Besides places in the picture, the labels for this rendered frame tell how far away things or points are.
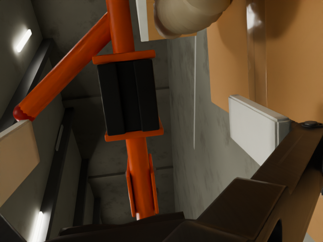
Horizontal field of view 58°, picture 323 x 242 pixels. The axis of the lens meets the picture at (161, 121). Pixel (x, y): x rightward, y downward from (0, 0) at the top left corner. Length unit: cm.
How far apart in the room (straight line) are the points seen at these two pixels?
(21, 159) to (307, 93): 20
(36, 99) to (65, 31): 985
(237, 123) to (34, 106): 22
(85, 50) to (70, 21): 972
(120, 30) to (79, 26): 976
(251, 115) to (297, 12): 11
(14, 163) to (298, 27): 21
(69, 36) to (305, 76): 1003
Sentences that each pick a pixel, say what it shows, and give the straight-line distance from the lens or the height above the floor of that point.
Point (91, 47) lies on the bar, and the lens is 31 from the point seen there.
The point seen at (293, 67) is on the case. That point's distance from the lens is 25.
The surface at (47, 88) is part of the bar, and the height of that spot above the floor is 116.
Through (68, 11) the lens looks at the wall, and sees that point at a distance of 994.
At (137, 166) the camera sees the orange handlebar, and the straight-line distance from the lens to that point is 31.
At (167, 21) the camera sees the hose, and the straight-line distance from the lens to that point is 27.
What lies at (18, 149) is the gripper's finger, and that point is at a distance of 18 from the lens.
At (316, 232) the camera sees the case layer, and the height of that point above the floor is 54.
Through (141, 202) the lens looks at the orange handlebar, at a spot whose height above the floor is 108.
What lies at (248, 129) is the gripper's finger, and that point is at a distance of 17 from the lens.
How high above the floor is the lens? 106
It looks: 3 degrees down
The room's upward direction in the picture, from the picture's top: 97 degrees counter-clockwise
